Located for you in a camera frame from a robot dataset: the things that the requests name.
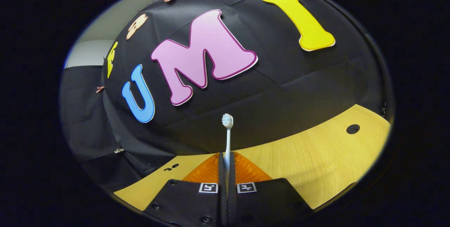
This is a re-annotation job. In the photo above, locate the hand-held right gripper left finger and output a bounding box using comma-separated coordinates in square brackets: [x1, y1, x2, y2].
[143, 151, 227, 227]

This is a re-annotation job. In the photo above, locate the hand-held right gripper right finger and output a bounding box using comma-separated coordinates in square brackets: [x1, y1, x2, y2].
[229, 151, 313, 227]

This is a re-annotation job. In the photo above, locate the white and blue toothbrush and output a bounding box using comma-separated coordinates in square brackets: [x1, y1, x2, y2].
[221, 113, 234, 185]

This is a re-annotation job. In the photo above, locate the light wooden desktop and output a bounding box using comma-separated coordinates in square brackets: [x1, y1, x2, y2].
[113, 104, 391, 210]

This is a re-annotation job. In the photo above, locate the black backdrop cloth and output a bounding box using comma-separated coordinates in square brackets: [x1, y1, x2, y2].
[59, 0, 387, 192]

